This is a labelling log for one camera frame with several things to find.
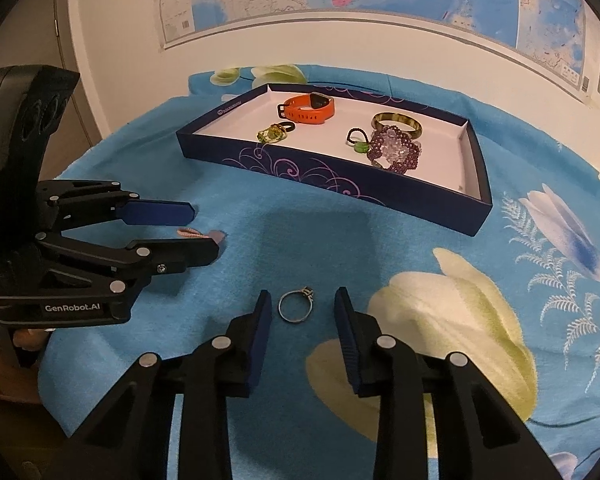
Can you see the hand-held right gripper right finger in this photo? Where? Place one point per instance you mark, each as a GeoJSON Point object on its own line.
{"type": "Point", "coordinates": [350, 345]}

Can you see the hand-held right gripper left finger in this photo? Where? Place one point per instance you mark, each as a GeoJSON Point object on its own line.
{"type": "Point", "coordinates": [260, 340]}

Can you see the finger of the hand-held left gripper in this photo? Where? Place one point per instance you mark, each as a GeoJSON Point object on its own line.
{"type": "Point", "coordinates": [160, 214]}
{"type": "Point", "coordinates": [185, 252]}

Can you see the dark blue box tray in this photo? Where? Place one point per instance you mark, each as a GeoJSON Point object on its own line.
{"type": "Point", "coordinates": [330, 135]}

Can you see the person's left forearm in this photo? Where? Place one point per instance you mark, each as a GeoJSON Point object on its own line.
{"type": "Point", "coordinates": [5, 380]}

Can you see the person's left hand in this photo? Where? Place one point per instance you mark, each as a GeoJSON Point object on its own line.
{"type": "Point", "coordinates": [27, 339]}

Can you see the blue floral cloth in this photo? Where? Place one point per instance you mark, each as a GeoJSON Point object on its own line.
{"type": "Point", "coordinates": [330, 250]}

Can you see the orange watch band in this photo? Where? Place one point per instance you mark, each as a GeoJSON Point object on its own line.
{"type": "Point", "coordinates": [305, 116]}

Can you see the yellow black bangle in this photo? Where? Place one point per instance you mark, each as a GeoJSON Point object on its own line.
{"type": "Point", "coordinates": [380, 119]}

